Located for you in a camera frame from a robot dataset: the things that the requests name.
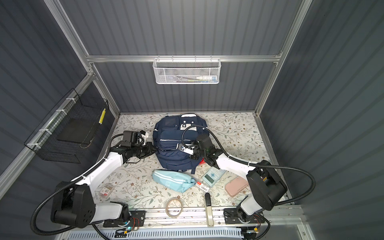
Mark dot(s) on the white wire mesh basket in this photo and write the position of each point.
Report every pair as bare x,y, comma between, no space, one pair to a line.
196,72

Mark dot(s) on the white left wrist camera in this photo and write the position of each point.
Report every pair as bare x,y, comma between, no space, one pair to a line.
143,136

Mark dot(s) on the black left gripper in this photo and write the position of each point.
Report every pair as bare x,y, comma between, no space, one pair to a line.
148,146

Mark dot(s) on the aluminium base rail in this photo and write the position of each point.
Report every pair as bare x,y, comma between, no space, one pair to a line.
197,217

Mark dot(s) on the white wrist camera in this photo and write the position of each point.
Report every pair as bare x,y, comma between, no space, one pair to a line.
189,149
143,136

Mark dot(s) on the light blue pencil pouch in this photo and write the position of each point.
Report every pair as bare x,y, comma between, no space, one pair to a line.
175,181

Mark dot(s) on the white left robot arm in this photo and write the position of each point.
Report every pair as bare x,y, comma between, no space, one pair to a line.
75,206

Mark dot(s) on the beige stapler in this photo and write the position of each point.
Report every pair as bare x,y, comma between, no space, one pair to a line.
209,211

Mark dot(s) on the navy blue student backpack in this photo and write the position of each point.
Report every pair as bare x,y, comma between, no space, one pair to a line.
169,133

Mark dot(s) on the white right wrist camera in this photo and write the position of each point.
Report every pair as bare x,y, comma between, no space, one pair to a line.
189,149

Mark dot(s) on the black wire basket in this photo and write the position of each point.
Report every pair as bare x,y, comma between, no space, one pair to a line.
68,134

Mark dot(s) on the small clear eraser box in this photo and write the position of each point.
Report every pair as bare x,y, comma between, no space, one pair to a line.
106,190

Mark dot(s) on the light green calculator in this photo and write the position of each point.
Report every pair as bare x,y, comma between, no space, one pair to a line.
212,176

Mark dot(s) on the clear tape roll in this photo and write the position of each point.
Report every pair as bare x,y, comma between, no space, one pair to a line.
174,207

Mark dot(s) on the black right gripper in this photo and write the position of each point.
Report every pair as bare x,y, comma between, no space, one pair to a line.
194,156

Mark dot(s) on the pink pencil case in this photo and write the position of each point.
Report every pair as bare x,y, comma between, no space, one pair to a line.
236,186

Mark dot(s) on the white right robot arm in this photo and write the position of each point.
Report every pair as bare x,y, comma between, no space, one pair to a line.
266,185

